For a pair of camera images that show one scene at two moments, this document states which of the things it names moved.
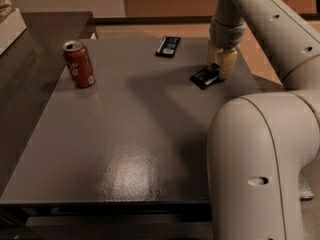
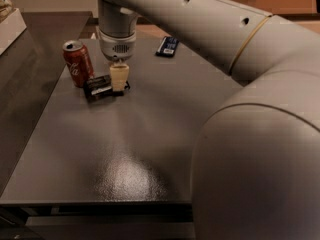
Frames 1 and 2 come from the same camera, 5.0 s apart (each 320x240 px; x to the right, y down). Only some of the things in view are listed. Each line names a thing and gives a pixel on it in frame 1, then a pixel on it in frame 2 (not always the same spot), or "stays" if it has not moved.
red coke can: x=79 y=64 stays
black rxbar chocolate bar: x=207 y=76 → x=99 y=87
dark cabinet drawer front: x=119 y=228 stays
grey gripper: x=226 y=35 → x=118 y=48
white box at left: x=10 y=29 stays
